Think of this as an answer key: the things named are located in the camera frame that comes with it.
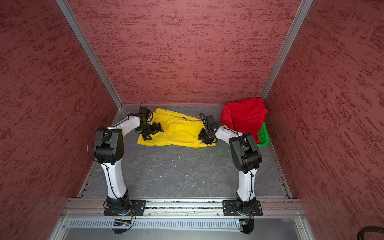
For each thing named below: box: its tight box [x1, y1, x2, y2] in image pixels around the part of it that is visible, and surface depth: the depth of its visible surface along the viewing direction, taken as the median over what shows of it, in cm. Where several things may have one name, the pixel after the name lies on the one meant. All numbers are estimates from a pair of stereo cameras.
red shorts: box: [221, 98, 268, 144], surface depth 105 cm
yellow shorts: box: [137, 108, 216, 148], surface depth 104 cm
